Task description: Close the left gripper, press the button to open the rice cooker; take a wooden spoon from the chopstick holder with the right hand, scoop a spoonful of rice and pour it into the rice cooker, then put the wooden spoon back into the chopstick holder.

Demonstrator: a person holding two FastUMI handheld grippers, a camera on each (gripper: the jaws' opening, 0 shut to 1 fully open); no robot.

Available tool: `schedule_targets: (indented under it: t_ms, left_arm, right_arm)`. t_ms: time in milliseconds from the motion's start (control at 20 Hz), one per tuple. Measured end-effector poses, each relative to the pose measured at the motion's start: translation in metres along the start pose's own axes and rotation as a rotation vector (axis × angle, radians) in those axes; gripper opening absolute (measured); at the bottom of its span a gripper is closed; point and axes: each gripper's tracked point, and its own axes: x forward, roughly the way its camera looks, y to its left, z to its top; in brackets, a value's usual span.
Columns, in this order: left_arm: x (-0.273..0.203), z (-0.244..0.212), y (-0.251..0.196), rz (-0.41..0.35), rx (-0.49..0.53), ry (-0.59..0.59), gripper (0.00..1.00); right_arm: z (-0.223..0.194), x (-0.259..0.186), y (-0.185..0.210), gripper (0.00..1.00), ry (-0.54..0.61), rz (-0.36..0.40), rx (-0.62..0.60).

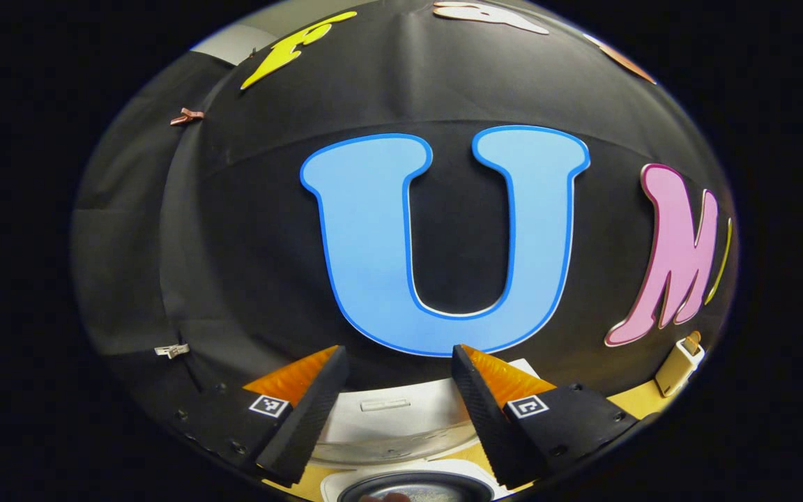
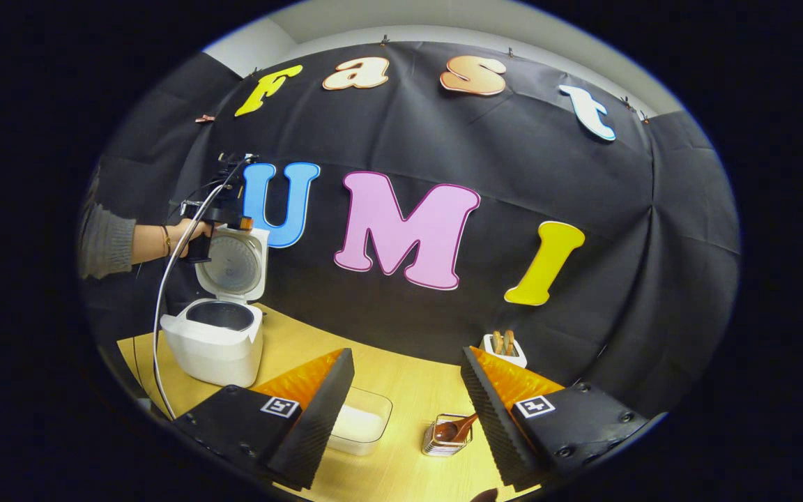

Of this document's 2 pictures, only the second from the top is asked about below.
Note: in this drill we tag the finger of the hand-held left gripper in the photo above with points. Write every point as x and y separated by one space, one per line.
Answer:
245 224

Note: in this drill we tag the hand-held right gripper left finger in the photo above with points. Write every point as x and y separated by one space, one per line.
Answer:
321 418

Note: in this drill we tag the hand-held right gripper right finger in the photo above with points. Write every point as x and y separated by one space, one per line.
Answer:
495 418

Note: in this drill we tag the white rice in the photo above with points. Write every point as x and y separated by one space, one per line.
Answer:
356 425

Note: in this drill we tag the brown wooden spoon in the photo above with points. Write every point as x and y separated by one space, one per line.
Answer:
447 431

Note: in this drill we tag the white rice cooker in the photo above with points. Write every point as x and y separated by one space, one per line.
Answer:
213 355

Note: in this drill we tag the white toaster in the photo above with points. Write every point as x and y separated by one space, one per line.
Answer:
506 361

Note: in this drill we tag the clear plastic container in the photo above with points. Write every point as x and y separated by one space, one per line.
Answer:
380 404

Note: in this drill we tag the toasted bread slice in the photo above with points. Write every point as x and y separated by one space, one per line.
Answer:
509 341
498 341

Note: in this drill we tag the black backdrop cloth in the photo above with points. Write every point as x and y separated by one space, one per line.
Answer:
499 153

